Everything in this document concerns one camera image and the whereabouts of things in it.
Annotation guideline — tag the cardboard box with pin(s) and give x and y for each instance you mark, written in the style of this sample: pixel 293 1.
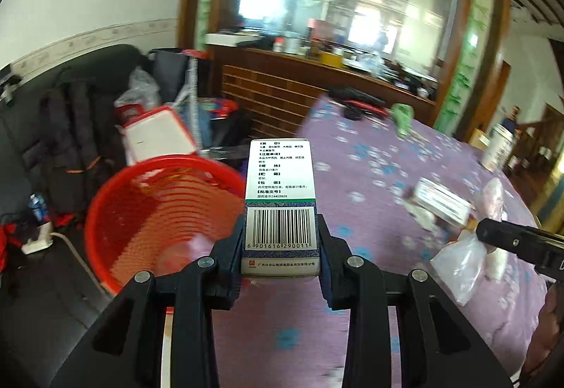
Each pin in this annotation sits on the cardboard box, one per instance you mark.
pixel 479 140

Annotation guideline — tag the person's right forearm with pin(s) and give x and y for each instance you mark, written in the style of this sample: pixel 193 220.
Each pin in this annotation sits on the person's right forearm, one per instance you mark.
pixel 548 330

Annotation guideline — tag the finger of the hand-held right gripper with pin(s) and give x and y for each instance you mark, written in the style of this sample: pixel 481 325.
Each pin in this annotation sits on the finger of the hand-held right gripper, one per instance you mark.
pixel 511 240

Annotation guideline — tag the black sofa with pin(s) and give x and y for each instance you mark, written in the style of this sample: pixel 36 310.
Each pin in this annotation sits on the black sofa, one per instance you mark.
pixel 26 141

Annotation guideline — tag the white power strip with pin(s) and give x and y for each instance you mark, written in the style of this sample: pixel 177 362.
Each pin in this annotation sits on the white power strip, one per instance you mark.
pixel 37 243

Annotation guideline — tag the black tool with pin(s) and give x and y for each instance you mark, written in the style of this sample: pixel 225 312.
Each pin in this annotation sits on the black tool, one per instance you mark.
pixel 359 96

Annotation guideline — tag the green plush toy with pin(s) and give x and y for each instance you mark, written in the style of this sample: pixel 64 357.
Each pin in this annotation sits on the green plush toy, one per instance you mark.
pixel 403 117

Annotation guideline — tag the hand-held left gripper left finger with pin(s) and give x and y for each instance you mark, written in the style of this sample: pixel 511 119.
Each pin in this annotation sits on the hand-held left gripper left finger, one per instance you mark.
pixel 234 269

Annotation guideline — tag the purple floral tablecloth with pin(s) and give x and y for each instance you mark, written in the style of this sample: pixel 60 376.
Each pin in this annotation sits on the purple floral tablecloth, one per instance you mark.
pixel 370 176

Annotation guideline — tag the small black pouch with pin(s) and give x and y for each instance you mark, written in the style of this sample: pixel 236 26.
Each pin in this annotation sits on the small black pouch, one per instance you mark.
pixel 352 113

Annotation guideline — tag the pinkish plastic bag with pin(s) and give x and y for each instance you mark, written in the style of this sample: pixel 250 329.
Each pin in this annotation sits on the pinkish plastic bag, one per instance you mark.
pixel 491 198

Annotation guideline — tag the crumpled clear plastic bag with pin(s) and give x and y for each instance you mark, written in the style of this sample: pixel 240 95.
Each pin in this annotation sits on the crumpled clear plastic bag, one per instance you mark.
pixel 141 86

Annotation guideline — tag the red plastic basket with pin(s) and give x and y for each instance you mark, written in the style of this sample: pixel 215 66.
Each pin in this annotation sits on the red plastic basket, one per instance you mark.
pixel 145 216

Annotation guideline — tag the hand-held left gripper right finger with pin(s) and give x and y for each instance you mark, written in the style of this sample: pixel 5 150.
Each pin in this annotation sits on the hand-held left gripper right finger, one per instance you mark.
pixel 327 269

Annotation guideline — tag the clear plastic bag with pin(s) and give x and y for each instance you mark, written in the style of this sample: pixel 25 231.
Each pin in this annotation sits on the clear plastic bag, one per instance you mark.
pixel 141 86
pixel 462 269

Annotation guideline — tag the white canister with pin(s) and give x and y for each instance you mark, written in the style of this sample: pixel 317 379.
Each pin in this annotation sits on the white canister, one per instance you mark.
pixel 497 148

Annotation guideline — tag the blue and red bag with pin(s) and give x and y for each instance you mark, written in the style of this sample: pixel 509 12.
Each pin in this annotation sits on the blue and red bag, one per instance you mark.
pixel 218 110

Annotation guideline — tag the white medicine box with barcode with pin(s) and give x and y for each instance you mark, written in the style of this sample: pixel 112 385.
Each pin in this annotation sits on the white medicine box with barcode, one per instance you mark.
pixel 280 176

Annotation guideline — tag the yellow box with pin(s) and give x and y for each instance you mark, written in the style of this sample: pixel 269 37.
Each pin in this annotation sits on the yellow box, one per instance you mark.
pixel 329 58

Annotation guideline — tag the wooden cabinet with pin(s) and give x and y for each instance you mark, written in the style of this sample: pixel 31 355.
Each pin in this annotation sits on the wooden cabinet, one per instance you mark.
pixel 273 79

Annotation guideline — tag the flat white box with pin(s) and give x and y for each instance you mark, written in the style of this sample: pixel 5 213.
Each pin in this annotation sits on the flat white box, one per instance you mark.
pixel 222 38

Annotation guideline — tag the dark shopping bag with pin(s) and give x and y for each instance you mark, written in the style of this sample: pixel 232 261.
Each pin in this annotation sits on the dark shopping bag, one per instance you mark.
pixel 169 68

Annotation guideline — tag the black backpack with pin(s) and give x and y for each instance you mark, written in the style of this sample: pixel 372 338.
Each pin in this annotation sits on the black backpack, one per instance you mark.
pixel 77 137

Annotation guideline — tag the white and blue medicine box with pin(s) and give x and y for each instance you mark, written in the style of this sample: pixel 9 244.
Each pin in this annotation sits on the white and blue medicine box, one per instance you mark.
pixel 443 203

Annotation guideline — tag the small white roll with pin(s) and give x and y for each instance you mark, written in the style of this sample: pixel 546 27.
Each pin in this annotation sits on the small white roll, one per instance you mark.
pixel 496 262

